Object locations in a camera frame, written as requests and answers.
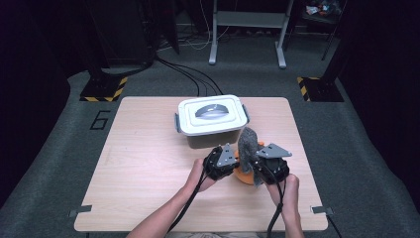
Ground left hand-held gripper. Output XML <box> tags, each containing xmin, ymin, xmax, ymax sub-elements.
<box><xmin>202</xmin><ymin>142</ymin><xmax>241</xmax><ymax>181</ymax></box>

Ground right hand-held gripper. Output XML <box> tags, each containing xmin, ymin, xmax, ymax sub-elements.
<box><xmin>256</xmin><ymin>142</ymin><xmax>293</xmax><ymax>185</ymax></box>

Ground translucent grey storage box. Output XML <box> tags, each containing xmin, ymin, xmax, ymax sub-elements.
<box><xmin>173</xmin><ymin>104</ymin><xmax>251</xmax><ymax>150</ymax></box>

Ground orange plush toy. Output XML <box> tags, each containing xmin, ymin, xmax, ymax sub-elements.
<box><xmin>232</xmin><ymin>141</ymin><xmax>265</xmax><ymax>185</ymax></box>

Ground grey fluffy towel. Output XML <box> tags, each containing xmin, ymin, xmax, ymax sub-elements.
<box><xmin>237</xmin><ymin>127</ymin><xmax>265</xmax><ymax>187</ymax></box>

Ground white box lid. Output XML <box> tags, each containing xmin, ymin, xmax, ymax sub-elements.
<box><xmin>176</xmin><ymin>94</ymin><xmax>250</xmax><ymax>137</ymax></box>

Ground person's left hand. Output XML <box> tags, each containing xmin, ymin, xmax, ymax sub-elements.
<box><xmin>184</xmin><ymin>158</ymin><xmax>216</xmax><ymax>194</ymax></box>

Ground person's right hand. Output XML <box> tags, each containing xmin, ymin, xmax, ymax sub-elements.
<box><xmin>265</xmin><ymin>174</ymin><xmax>301</xmax><ymax>216</ymax></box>

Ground grey tape strip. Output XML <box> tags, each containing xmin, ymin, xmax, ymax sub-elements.
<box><xmin>68</xmin><ymin>204</ymin><xmax>93</xmax><ymax>218</ymax></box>
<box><xmin>311</xmin><ymin>205</ymin><xmax>335</xmax><ymax>216</ymax></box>

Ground white metal stand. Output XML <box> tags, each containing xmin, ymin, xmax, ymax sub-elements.
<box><xmin>208</xmin><ymin>0</ymin><xmax>295</xmax><ymax>69</ymax></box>

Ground colourful clutter on shelf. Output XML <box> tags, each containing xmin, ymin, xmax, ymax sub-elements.
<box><xmin>305</xmin><ymin>0</ymin><xmax>343</xmax><ymax>17</ymax></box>

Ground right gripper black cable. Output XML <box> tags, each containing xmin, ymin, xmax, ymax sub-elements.
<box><xmin>266</xmin><ymin>165</ymin><xmax>286</xmax><ymax>238</ymax></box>

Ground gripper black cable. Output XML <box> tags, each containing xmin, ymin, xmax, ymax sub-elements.
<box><xmin>266</xmin><ymin>165</ymin><xmax>286</xmax><ymax>238</ymax></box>
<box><xmin>167</xmin><ymin>155</ymin><xmax>212</xmax><ymax>234</ymax></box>

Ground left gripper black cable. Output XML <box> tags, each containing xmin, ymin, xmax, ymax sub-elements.
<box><xmin>167</xmin><ymin>155</ymin><xmax>212</xmax><ymax>234</ymax></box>

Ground thin black table cable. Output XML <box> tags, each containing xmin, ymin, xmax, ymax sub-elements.
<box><xmin>326</xmin><ymin>214</ymin><xmax>345</xmax><ymax>238</ymax></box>

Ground black floor cables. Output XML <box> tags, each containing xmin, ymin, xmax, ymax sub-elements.
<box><xmin>155</xmin><ymin>56</ymin><xmax>226</xmax><ymax>97</ymax></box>

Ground black yellow striped base plate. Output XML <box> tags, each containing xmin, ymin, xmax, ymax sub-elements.
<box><xmin>296</xmin><ymin>76</ymin><xmax>345</xmax><ymax>103</ymax></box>
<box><xmin>79</xmin><ymin>76</ymin><xmax>129</xmax><ymax>103</ymax></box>

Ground black metal stand post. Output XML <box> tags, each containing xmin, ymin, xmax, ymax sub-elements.
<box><xmin>321</xmin><ymin>0</ymin><xmax>351</xmax><ymax>83</ymax></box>
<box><xmin>83</xmin><ymin>0</ymin><xmax>110</xmax><ymax>82</ymax></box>

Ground white floor cable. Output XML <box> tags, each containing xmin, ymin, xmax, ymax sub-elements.
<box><xmin>184</xmin><ymin>0</ymin><xmax>232</xmax><ymax>52</ymax></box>

